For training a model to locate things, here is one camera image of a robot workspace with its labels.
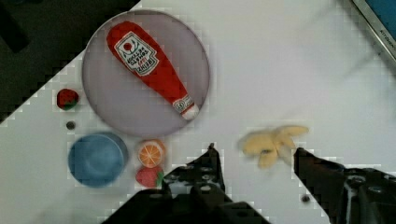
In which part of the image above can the plush strawberry near orange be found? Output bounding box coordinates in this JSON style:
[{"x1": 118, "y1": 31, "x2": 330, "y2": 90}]
[{"x1": 135, "y1": 166, "x2": 163, "y2": 188}]

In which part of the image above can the red plush ketchup bottle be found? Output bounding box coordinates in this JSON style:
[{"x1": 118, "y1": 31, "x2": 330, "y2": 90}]
[{"x1": 106, "y1": 21, "x2": 199, "y2": 120}]

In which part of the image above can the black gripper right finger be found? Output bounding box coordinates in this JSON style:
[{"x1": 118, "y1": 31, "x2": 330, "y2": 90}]
[{"x1": 293, "y1": 147, "x2": 396, "y2": 224}]

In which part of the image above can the grey round plate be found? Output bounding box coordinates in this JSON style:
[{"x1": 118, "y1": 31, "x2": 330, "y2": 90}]
[{"x1": 81, "y1": 10, "x2": 210, "y2": 138}]

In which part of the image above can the blue round bowl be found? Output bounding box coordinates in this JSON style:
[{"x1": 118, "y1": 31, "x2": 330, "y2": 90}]
[{"x1": 67, "y1": 132, "x2": 129, "y2": 188}]

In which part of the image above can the yellow plush peeled banana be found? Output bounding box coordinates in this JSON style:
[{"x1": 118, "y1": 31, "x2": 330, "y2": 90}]
[{"x1": 240, "y1": 125, "x2": 309, "y2": 169}]

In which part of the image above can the plush strawberry near plate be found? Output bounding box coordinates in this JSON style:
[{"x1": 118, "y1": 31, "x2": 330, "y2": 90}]
[{"x1": 57, "y1": 89, "x2": 79, "y2": 110}]

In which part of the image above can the plush orange slice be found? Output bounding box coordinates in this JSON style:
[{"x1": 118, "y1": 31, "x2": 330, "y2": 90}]
[{"x1": 137, "y1": 139, "x2": 166, "y2": 168}]

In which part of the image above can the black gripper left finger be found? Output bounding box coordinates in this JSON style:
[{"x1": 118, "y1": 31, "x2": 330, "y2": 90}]
[{"x1": 102, "y1": 145, "x2": 271, "y2": 224}]

